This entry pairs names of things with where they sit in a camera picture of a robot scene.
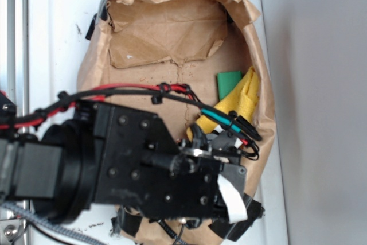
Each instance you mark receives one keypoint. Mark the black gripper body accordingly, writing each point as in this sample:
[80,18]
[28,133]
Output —
[143,168]

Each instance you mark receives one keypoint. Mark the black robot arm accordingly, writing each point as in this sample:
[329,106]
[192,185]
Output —
[58,172]

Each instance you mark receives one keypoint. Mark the green rectangular block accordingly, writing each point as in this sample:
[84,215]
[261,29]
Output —
[226,82]

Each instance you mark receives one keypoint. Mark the yellow microfiber cloth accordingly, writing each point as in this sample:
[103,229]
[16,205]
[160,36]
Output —
[243,98]

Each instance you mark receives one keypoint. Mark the brown paper bag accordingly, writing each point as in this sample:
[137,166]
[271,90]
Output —
[183,41]

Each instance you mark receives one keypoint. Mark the white plastic tray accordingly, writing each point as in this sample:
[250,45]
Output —
[56,46]

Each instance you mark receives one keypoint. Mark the aluminium frame rail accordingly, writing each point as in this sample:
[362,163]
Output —
[11,55]

